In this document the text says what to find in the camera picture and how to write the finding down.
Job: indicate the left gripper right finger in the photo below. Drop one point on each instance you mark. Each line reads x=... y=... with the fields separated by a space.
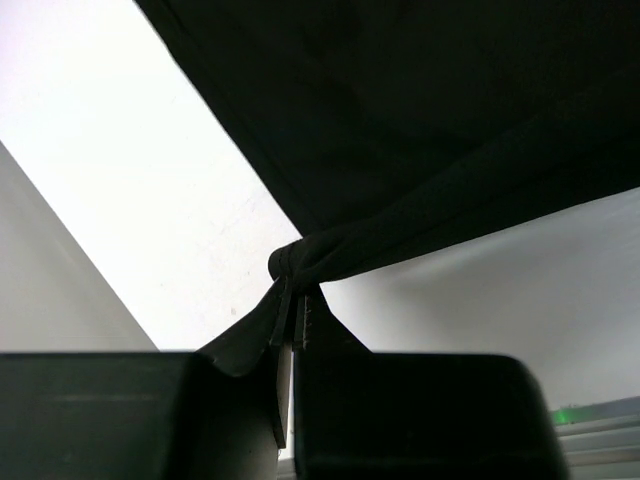
x=318 y=331

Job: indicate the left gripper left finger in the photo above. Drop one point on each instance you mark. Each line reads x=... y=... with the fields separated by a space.
x=261 y=340

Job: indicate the black t shirt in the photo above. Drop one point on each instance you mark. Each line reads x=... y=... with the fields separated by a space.
x=386 y=130

